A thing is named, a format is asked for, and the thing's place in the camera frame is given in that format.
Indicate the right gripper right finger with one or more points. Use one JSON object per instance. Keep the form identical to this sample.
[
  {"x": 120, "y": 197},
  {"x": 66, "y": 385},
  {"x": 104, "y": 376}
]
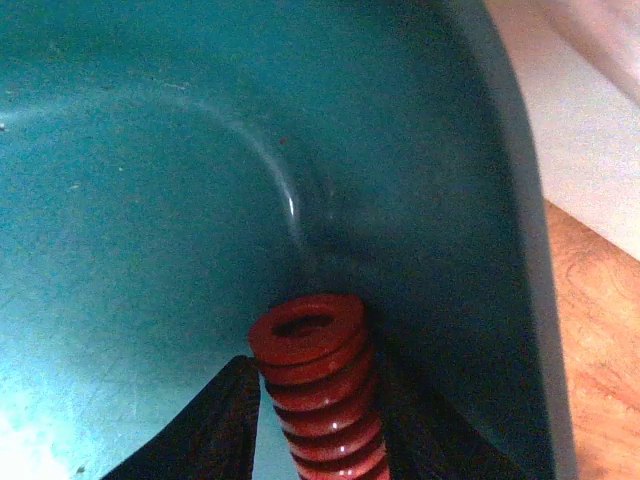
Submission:
[{"x": 426, "y": 438}]

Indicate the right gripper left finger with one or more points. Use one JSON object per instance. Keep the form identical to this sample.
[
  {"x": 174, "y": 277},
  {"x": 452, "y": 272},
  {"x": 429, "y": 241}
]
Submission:
[{"x": 212, "y": 437}]

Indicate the teal plastic tray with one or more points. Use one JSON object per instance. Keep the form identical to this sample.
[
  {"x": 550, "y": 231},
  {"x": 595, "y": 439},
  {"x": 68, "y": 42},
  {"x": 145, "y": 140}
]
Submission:
[{"x": 171, "y": 170}]

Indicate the white plastic lidded box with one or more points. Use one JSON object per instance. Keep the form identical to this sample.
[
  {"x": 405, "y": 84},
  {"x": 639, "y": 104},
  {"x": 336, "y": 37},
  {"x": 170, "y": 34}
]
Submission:
[{"x": 586, "y": 131}]

